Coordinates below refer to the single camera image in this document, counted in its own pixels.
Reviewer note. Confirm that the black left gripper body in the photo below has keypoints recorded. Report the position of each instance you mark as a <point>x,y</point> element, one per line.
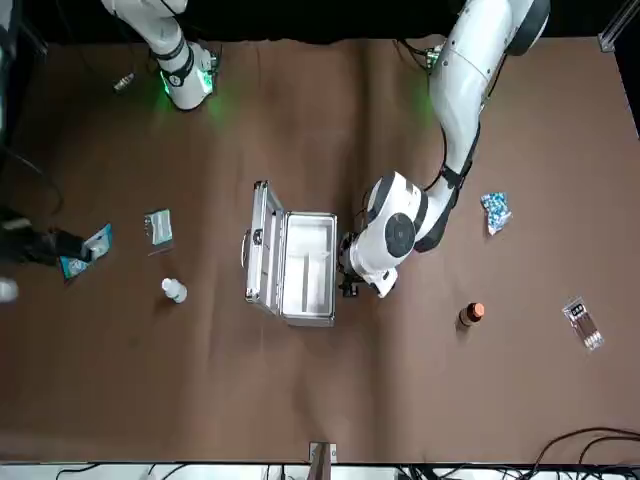
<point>349,255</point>

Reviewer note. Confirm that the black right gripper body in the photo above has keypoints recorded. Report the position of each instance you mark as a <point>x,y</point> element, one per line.
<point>20,245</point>

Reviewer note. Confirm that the silver aluminium medicine case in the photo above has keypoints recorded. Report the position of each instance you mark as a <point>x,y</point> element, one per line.
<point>307,265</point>

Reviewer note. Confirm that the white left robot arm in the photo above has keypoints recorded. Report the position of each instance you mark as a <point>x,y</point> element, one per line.
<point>465,85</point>

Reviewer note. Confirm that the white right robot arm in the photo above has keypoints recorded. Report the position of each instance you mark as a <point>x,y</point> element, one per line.
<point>180,65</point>

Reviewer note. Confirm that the blue white foil packet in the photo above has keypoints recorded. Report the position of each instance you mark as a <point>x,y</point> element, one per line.
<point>100,242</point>

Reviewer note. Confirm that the clear zip bag green patches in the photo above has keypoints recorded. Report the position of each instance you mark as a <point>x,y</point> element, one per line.
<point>160,227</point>

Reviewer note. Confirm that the white plastic bottle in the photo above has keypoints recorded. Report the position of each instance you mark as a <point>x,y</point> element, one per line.
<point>175,291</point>

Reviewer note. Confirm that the brown glass bottle orange cap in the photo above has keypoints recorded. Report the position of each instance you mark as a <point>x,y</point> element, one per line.
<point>470,316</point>

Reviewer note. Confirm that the blue white capsule bag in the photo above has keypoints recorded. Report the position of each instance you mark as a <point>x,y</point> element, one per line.
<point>496,212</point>

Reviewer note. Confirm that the clear bag of dark swabs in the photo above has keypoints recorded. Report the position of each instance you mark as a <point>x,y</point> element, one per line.
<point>582,324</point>

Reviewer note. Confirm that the silver aluminium post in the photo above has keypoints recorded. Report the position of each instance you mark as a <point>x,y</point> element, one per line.
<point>322,460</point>

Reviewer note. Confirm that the aluminium frame profile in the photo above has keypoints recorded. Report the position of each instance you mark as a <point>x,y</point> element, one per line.
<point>611,32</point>

